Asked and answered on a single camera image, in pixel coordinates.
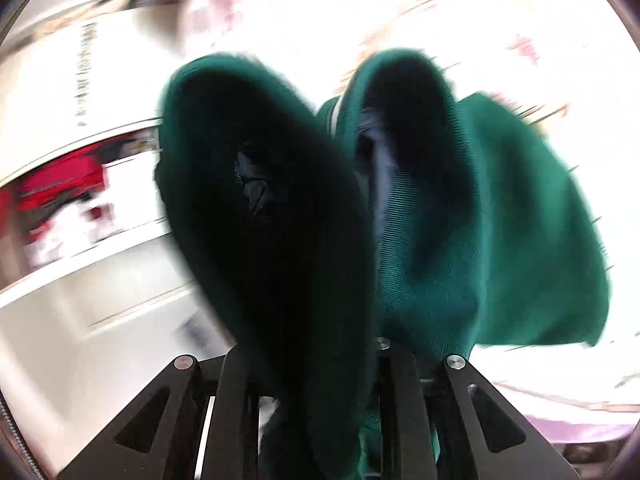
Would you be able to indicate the green and cream varsity jacket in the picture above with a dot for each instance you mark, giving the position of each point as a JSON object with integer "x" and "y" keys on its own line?
{"x": 350, "y": 240}

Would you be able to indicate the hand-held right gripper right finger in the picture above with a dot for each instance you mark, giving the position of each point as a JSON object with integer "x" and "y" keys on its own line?
{"x": 407, "y": 405}

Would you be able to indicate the patterned white bed sheet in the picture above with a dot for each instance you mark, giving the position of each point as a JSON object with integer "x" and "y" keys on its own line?
{"x": 450, "y": 35}

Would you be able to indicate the white cabinet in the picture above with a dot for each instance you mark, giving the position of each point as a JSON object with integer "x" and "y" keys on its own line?
{"x": 85, "y": 210}

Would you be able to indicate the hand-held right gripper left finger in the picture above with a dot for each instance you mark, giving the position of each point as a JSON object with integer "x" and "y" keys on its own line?
{"x": 235, "y": 410}

